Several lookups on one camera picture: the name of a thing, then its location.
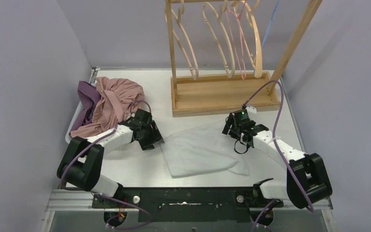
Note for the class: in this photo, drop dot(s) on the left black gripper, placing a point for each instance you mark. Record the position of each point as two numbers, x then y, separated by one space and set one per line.
151 137

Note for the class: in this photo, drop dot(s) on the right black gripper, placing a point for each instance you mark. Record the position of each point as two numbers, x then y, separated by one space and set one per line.
231 122

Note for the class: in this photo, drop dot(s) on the white skirt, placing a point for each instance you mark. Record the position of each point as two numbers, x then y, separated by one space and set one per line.
202 150

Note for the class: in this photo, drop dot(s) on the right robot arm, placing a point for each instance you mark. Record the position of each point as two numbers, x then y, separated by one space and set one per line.
306 181

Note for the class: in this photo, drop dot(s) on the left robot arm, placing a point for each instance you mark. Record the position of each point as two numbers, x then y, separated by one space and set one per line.
82 162

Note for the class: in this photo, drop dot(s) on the wooden hanger rack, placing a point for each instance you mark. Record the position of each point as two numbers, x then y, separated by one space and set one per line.
251 84

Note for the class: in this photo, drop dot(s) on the pink garment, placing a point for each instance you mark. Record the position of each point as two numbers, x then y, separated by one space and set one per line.
116 97

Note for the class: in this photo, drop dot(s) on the purple garment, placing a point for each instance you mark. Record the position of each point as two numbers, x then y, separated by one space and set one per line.
89 98

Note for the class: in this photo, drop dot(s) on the white plastic basket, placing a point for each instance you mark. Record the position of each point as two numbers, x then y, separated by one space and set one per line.
77 111

